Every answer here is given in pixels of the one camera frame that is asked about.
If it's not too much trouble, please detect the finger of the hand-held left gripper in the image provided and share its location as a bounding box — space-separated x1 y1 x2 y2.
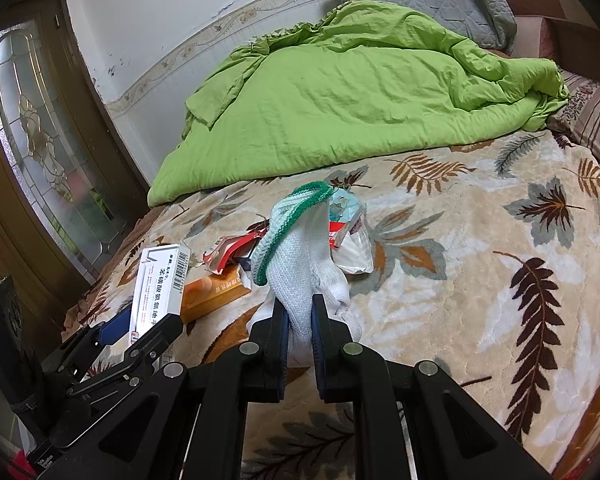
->
40 307 133 386
67 312 185 401

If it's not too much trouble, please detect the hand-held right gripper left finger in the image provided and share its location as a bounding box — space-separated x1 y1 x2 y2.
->
50 304 291 480

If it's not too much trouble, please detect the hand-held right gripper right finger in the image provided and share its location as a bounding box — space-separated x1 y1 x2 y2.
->
310 294 551 480

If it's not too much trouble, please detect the white medicine box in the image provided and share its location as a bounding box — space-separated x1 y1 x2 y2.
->
130 244 192 361

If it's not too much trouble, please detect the white knit glove green cuff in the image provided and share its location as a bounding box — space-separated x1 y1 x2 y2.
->
250 180 366 356

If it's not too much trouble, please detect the red snack packet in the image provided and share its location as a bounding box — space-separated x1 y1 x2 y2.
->
327 220 362 248

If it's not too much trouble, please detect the teal snack packet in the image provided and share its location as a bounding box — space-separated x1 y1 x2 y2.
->
327 187 367 223

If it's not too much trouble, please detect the orange box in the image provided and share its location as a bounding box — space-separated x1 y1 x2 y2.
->
180 267 253 323

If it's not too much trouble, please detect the white crumpled wrapper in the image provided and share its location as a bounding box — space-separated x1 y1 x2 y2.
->
332 232 374 276

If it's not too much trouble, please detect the torn red and white wrapper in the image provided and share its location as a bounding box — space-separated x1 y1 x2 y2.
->
202 232 266 273

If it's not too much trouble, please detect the leaf-print blanket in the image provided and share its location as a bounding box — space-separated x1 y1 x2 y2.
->
62 130 600 480

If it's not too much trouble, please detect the green quilt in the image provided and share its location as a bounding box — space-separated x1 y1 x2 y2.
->
147 0 571 207

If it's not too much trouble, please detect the striped brown pillow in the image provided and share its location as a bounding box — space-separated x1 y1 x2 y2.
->
550 70 600 176

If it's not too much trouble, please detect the brown headboard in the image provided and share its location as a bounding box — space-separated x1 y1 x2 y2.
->
495 0 600 86

